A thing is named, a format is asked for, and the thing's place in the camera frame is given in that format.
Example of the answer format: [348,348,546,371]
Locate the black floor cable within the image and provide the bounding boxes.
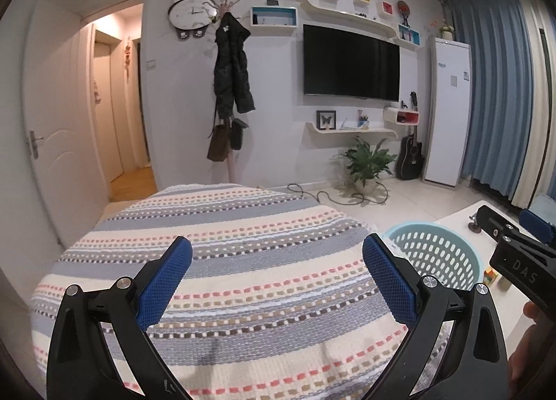
[287,180,389,205]

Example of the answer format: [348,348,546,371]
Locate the hallway door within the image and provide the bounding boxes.
[93,31,124,183]

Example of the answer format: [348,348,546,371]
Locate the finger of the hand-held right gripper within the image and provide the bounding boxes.
[520,209,556,248]
[475,205,522,240]

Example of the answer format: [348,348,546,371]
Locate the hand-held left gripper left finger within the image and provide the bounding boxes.
[46,236,193,400]

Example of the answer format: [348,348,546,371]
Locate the wall-mounted television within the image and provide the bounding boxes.
[303,24,401,102]

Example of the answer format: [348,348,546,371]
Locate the person's right hand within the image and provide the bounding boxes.
[509,301,556,383]

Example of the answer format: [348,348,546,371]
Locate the small blue-lined shelf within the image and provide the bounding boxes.
[397,24,421,47]

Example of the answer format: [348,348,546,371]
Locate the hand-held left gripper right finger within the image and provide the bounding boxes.
[362,234,509,400]

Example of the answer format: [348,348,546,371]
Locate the curved white upper shelf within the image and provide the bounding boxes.
[304,0,424,50]

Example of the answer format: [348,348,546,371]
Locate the blue curtain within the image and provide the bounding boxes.
[439,0,543,205]

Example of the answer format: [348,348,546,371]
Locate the white and red box shelf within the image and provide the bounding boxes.
[384,107,420,127]

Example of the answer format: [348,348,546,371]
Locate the beige curtain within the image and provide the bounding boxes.
[510,0,556,210]

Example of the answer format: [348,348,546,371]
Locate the curved white lower shelf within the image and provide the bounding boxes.
[306,122,398,139]

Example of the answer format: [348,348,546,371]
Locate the white standing air conditioner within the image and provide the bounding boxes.
[423,37,473,187]

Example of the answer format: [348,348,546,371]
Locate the black hanging bag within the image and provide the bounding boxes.
[229,119,249,149]

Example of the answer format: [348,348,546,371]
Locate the blue-lined box shelf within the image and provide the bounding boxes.
[251,7,298,28]

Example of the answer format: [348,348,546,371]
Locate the striped woven blanket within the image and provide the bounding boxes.
[30,183,452,400]

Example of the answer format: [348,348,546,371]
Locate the brown hanging bag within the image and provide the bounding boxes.
[207,122,231,163]

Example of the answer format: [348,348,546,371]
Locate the curved white shelf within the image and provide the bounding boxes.
[306,122,398,139]
[304,0,424,50]

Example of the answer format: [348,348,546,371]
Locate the panda wall clock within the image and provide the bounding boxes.
[169,0,216,40]

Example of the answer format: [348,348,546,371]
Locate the potted green plant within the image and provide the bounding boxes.
[332,137,396,194]

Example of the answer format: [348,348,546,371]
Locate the black puffer coat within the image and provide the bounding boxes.
[213,13,255,120]

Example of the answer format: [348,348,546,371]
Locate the light blue plastic basket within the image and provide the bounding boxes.
[382,221,483,296]

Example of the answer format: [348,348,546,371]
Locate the pink coat rack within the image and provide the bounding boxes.
[217,0,257,186]

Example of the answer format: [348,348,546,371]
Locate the white room door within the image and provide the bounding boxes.
[24,0,109,248]

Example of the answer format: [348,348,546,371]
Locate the black acoustic guitar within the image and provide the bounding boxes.
[395,91,425,180]

